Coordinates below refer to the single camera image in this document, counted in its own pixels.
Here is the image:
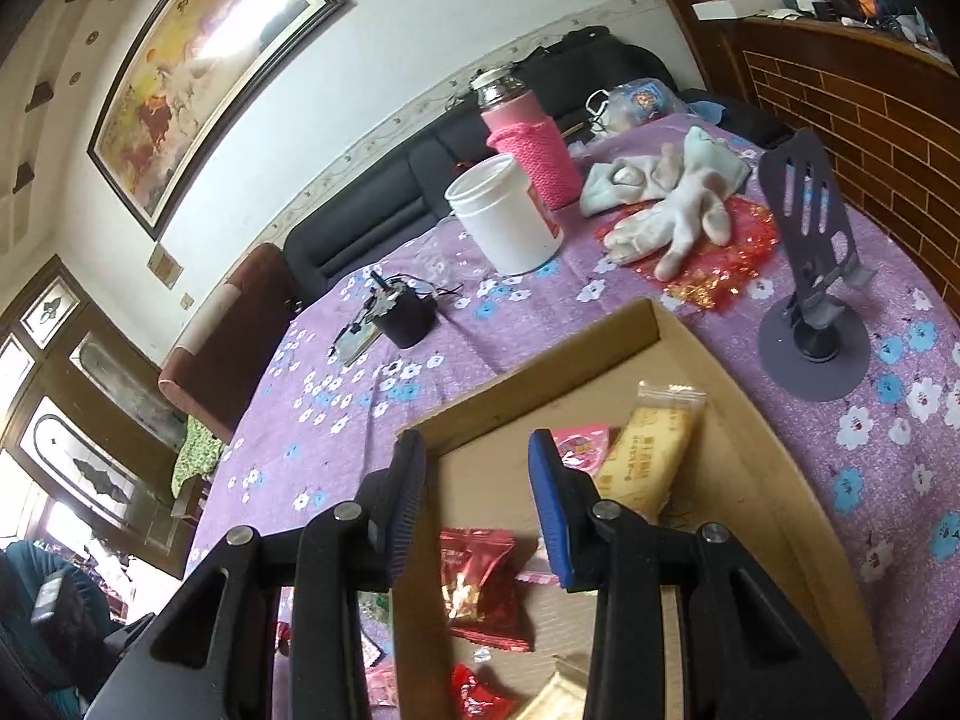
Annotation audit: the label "yellow biscuit packet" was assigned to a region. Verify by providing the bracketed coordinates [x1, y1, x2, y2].
[592, 380, 707, 526]

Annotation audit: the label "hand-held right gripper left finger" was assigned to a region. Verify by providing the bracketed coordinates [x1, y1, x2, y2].
[86, 429, 428, 720]

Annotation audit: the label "green patterned cloth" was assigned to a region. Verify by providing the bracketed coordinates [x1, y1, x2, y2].
[171, 416, 226, 500]

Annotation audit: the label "shallow cardboard box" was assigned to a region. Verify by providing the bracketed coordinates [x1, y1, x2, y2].
[391, 298, 886, 720]

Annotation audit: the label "red foil packet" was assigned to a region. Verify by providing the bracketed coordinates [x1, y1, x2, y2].
[439, 527, 532, 652]

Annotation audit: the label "yellowish flat booklet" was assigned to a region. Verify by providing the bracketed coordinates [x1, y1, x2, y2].
[330, 319, 380, 370]

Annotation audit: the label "clear bag with blue item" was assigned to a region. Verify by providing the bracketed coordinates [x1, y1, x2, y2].
[585, 79, 685, 140]

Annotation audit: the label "black sofa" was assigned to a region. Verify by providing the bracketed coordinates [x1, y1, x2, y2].
[283, 26, 796, 302]

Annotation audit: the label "framed landscape painting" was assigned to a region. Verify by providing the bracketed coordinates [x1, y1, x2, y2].
[86, 0, 355, 242]

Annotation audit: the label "white cotton glove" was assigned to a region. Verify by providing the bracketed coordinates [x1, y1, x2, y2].
[604, 165, 734, 282]

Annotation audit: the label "red gold-printed plastic bag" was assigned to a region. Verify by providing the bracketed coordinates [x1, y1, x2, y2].
[596, 195, 781, 312]

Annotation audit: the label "dark teal cloth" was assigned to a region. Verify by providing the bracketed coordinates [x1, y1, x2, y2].
[0, 540, 113, 720]

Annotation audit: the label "brown upholstered chair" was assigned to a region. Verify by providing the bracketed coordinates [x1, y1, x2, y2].
[157, 242, 302, 445]

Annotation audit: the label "black bag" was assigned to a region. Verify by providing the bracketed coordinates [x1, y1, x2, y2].
[517, 26, 677, 115]

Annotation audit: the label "pink candy packet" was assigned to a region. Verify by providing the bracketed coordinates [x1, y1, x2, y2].
[551, 425, 612, 477]

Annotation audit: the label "pink knit-sleeved thermos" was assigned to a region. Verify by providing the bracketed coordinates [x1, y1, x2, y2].
[471, 66, 584, 212]

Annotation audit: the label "black round container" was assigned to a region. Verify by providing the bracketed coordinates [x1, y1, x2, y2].
[364, 274, 440, 350]

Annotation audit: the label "white flat box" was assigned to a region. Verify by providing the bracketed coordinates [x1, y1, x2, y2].
[691, 0, 788, 22]

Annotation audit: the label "small red packet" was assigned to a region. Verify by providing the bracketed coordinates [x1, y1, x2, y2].
[450, 662, 520, 720]

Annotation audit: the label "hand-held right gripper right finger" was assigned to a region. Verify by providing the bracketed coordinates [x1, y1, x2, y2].
[527, 429, 875, 720]

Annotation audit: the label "white plastic jar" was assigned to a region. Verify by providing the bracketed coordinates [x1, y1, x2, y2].
[444, 153, 565, 277]

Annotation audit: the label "wooden brick-pattern cabinet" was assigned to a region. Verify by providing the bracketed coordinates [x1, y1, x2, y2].
[630, 0, 960, 361]

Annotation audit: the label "grey phone stand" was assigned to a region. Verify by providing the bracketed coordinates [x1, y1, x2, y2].
[756, 127, 878, 402]

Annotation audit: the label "white cloth gloves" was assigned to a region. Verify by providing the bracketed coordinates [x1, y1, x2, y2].
[579, 126, 753, 217]

